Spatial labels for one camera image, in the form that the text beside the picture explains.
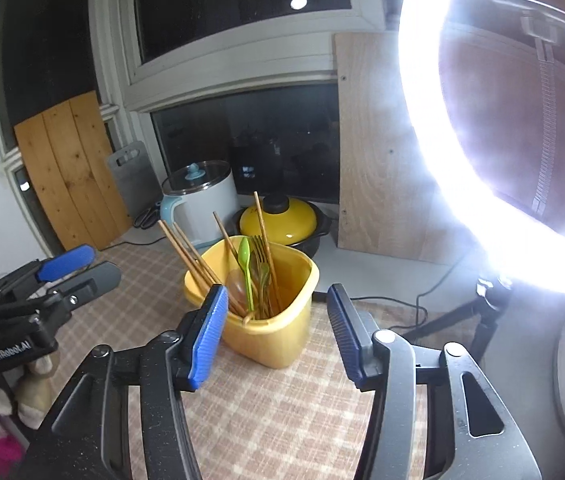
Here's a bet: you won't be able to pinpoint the white blue electric kettle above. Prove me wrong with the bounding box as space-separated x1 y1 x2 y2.
160 160 240 248

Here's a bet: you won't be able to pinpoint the ring light cable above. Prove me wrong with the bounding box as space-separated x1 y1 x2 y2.
311 253 469 334

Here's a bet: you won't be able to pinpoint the pine wooden board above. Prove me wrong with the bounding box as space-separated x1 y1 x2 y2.
14 91 130 249

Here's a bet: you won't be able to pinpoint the grey cutting board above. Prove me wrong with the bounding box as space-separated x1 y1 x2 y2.
107 141 162 219

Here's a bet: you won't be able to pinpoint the brown wooden chopstick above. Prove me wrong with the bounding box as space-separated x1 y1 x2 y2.
213 210 239 263

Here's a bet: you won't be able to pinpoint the black kitchen scissors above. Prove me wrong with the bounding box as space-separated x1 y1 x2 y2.
134 202 161 230

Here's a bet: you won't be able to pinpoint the wooden chopstick in bin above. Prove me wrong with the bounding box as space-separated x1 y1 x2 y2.
172 222 222 284
159 220 224 306

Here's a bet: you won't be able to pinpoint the white ring light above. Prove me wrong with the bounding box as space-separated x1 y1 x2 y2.
398 0 565 295

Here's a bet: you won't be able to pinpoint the yellow plastic utensil bin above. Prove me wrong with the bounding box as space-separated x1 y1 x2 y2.
182 234 321 370

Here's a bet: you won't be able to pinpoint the yellow lidded black pot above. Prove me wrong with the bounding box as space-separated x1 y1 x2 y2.
232 193 332 258

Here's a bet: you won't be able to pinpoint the black tripod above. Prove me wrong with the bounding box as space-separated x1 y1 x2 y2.
403 278 512 362

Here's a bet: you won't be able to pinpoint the left gloved hand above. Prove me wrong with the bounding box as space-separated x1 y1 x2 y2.
0 351 60 438

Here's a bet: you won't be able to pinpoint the metal spoon in bin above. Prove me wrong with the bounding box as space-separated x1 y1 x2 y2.
225 269 248 309

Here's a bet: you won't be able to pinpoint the green plastic spoon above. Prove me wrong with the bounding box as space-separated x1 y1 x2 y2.
238 236 254 312

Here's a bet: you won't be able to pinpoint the checkered woven table mat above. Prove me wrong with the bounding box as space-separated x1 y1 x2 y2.
52 243 475 479

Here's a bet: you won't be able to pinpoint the light wooden panel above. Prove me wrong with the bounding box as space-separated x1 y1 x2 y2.
333 32 472 264

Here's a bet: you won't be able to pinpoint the metal fork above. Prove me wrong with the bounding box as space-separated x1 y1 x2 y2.
251 235 272 318

